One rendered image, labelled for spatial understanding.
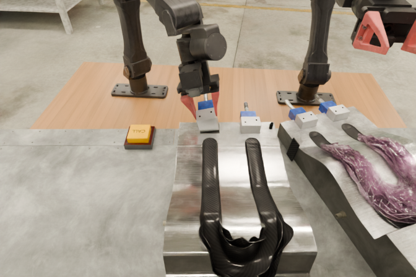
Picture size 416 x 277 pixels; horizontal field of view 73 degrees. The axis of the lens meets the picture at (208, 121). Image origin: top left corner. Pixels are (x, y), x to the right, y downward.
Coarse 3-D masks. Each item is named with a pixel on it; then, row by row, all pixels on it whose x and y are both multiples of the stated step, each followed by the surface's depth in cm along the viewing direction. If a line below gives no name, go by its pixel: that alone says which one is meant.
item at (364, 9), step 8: (368, 8) 49; (376, 8) 49; (360, 16) 50; (384, 24) 50; (392, 24) 49; (400, 24) 50; (408, 24) 50; (352, 32) 53; (400, 32) 52; (352, 40) 53; (400, 40) 52
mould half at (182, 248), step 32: (192, 128) 75; (224, 128) 75; (192, 160) 67; (224, 160) 67; (192, 192) 60; (224, 192) 60; (288, 192) 60; (192, 224) 50; (224, 224) 50; (256, 224) 50; (288, 224) 50; (192, 256) 47; (288, 256) 47
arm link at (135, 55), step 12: (120, 0) 74; (132, 0) 77; (120, 12) 79; (132, 12) 79; (132, 24) 81; (132, 36) 83; (132, 48) 86; (144, 48) 89; (132, 60) 88; (144, 60) 91; (132, 72) 91; (144, 72) 94
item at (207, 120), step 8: (200, 104) 75; (208, 104) 74; (200, 112) 72; (208, 112) 71; (200, 120) 70; (208, 120) 70; (216, 120) 70; (200, 128) 73; (208, 128) 73; (216, 128) 73
